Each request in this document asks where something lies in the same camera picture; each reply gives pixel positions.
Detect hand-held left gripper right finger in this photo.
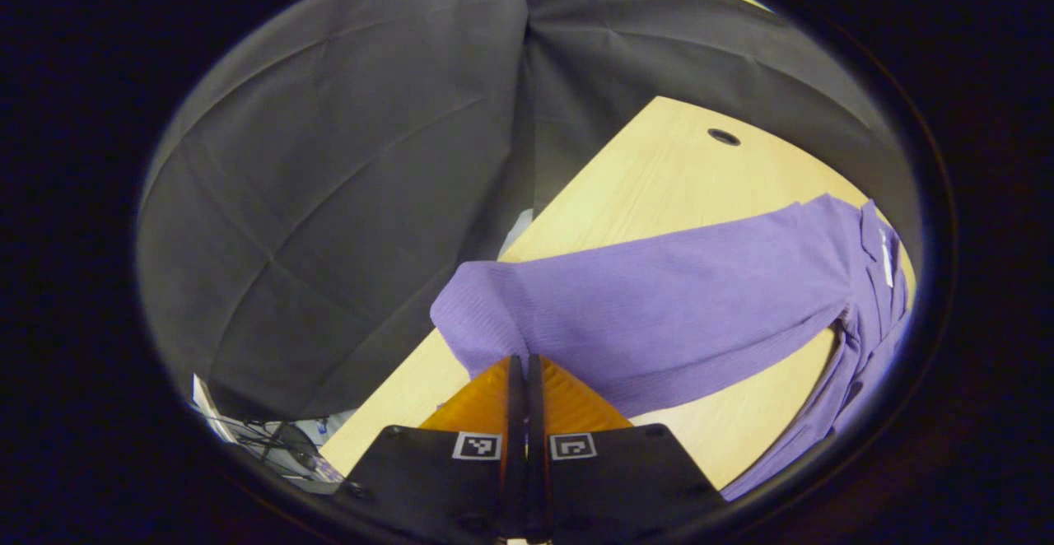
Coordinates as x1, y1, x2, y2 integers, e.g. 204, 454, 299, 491
527, 354, 730, 543

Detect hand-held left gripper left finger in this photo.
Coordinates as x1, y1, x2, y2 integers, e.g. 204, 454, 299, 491
333, 354, 528, 543

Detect purple knit cardigan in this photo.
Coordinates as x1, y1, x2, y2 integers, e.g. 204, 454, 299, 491
430, 193, 916, 503

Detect black backdrop cloth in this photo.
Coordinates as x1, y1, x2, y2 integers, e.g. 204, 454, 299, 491
136, 0, 923, 424

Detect tangle of black cables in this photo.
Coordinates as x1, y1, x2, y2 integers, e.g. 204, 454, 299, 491
194, 409, 367, 498

